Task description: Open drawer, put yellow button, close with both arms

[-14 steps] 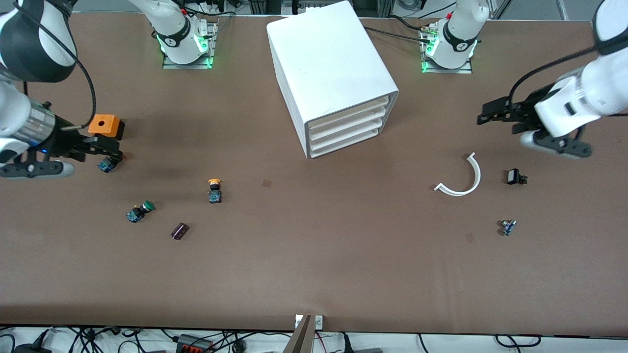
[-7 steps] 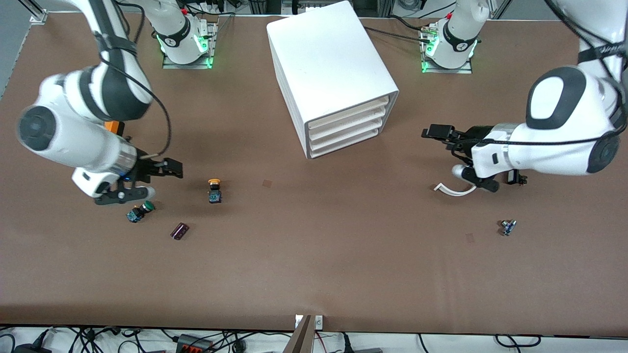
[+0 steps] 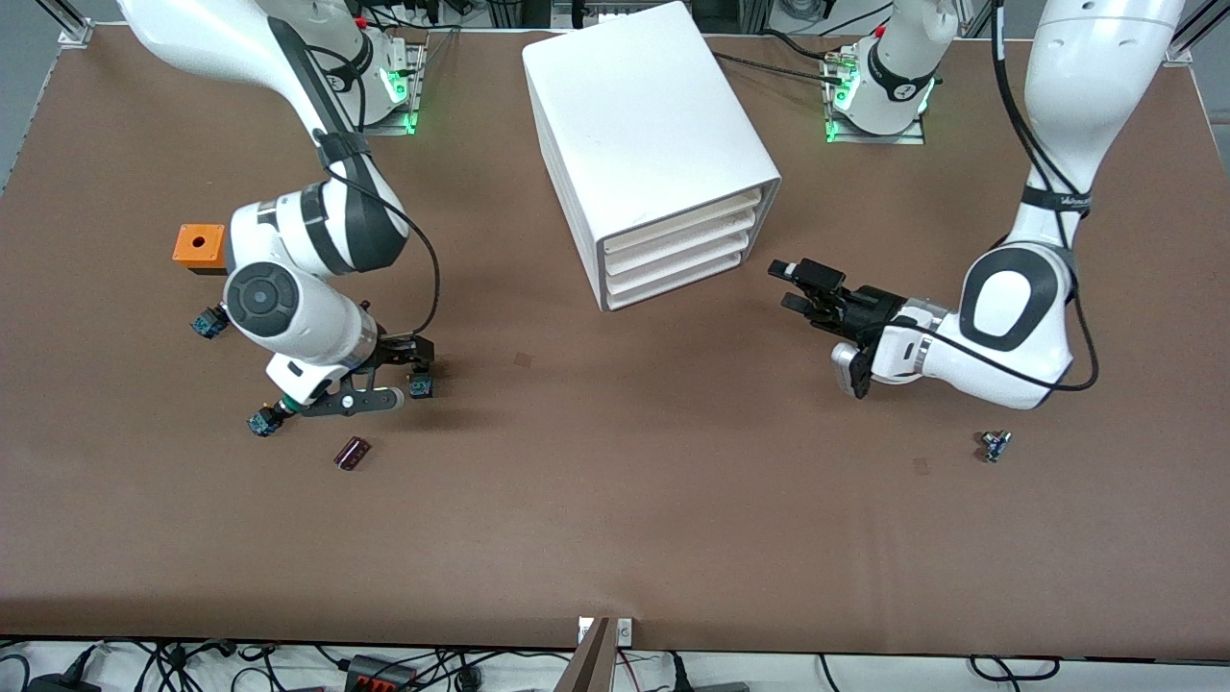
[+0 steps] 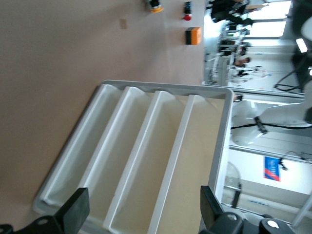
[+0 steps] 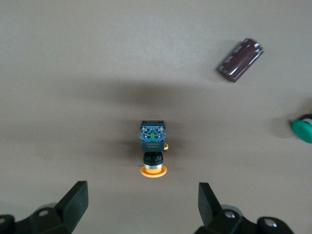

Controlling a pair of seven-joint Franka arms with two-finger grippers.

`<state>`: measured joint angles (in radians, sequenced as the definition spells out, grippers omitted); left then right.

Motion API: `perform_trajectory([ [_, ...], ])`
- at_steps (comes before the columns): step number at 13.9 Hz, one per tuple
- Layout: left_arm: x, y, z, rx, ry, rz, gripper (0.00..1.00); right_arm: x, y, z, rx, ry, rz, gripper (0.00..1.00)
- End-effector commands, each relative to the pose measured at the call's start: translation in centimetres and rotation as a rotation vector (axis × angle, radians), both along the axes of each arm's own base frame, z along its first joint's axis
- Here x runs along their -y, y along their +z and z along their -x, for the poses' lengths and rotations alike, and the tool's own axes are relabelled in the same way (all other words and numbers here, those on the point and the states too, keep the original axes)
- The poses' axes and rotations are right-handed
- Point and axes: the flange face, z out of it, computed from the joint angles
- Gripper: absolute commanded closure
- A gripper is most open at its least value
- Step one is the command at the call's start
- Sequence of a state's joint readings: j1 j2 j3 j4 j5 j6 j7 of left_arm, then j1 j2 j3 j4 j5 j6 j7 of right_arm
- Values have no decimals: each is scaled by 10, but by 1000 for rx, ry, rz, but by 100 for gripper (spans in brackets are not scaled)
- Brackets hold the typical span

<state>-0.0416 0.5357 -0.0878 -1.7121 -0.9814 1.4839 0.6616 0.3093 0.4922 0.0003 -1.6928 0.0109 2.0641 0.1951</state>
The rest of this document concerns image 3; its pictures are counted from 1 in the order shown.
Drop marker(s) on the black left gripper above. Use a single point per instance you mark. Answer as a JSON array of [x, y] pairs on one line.
[[870, 309]]

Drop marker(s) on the yellow push button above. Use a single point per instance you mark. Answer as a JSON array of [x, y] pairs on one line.
[[421, 387]]

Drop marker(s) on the brown camera post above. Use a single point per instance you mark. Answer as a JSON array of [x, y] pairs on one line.
[[588, 663]]

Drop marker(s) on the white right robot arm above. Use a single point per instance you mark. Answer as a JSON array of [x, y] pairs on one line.
[[288, 298]]

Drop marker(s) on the green push button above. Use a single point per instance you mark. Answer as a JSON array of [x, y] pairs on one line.
[[262, 421]]

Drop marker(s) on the black right camera bracket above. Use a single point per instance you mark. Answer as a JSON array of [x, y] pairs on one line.
[[332, 404]]

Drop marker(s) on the dark purple small block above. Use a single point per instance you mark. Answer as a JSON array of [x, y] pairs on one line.
[[352, 454]]

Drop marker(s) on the red push button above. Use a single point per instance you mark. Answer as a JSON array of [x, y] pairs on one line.
[[207, 323]]

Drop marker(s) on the aluminium frame profile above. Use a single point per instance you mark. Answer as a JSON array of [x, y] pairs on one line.
[[67, 24], [1201, 34]]

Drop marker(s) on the orange button box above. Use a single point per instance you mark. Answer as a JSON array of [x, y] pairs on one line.
[[197, 245]]

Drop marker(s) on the white post bracket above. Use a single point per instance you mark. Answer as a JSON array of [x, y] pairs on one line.
[[625, 631]]

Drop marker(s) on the black orange power strip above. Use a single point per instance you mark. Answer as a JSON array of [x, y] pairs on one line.
[[380, 673]]

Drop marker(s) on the black power adapter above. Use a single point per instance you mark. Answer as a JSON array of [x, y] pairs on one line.
[[62, 683]]

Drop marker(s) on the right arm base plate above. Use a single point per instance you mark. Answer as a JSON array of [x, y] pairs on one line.
[[418, 96]]

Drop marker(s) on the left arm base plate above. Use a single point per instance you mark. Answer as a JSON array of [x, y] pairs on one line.
[[918, 135]]

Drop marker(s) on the small blue contact block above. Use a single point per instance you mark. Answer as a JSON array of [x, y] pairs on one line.
[[995, 446]]

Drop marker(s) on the white drawer cabinet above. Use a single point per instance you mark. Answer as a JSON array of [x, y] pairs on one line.
[[634, 115]]

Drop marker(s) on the white plastic drawer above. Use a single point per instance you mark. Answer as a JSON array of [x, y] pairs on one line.
[[673, 284], [673, 228], [677, 264], [677, 246]]

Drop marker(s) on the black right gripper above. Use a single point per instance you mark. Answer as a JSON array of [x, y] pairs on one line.
[[396, 352]]

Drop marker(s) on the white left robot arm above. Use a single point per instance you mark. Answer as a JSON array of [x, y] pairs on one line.
[[1009, 308]]

